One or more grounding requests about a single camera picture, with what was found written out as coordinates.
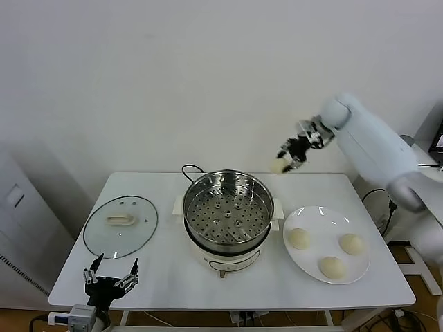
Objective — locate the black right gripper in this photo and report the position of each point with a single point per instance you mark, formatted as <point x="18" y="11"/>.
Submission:
<point x="300" y="148"/>

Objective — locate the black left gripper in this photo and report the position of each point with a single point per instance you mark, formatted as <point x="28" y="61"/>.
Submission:
<point x="104" y="288"/>

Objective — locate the white steamed baozi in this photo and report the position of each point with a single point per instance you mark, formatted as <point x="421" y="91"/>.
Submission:
<point x="352" y="244"/>
<point x="278" y="166"/>
<point x="333" y="268"/>
<point x="299" y="238"/>

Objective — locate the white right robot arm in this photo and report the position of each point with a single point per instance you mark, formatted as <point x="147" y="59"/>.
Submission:
<point x="367" y="145"/>

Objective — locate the stainless steel steamer basket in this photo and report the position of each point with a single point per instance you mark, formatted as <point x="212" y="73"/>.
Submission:
<point x="207" y="211"/>

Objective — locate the white metal cabinet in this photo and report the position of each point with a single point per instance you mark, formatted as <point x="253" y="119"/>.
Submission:
<point x="20" y="242"/>

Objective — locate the white round plate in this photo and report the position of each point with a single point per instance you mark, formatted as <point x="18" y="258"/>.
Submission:
<point x="311" y="259"/>

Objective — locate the cream electric cooker base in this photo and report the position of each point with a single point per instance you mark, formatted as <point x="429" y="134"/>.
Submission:
<point x="225" y="259"/>

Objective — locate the grey cylindrical speaker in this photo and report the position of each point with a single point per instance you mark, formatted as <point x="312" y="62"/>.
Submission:
<point x="409" y="139"/>

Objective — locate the white power strip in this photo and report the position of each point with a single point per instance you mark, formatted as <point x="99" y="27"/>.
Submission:
<point x="239" y="316"/>

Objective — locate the black laptop screen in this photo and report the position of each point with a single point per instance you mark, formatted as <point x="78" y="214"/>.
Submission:
<point x="436" y="138"/>

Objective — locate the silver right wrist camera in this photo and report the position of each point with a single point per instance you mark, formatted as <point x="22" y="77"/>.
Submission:
<point x="316" y="133"/>

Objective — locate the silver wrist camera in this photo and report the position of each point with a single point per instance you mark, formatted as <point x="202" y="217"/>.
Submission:
<point x="316" y="133"/>
<point x="81" y="316"/>

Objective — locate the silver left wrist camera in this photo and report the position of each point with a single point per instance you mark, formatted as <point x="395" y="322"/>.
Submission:
<point x="81" y="316"/>

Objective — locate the white table frame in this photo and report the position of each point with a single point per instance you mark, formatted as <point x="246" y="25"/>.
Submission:
<point x="330" y="316"/>

